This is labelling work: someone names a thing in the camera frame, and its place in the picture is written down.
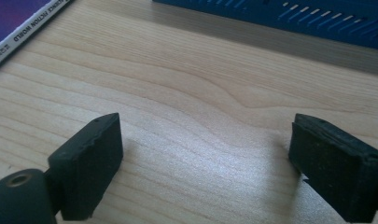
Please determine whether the purple paperback book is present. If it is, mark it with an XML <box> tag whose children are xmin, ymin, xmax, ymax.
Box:
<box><xmin>0</xmin><ymin>0</ymin><xmax>75</xmax><ymax>73</ymax></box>

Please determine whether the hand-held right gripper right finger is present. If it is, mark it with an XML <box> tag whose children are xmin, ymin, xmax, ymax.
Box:
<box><xmin>287</xmin><ymin>113</ymin><xmax>378</xmax><ymax>224</ymax></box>

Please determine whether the blue plastic file rack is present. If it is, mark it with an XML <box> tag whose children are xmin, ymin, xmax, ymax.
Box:
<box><xmin>152</xmin><ymin>0</ymin><xmax>378</xmax><ymax>51</ymax></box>

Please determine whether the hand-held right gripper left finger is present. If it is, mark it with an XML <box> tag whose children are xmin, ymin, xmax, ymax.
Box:
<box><xmin>47</xmin><ymin>112</ymin><xmax>124</xmax><ymax>222</ymax></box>

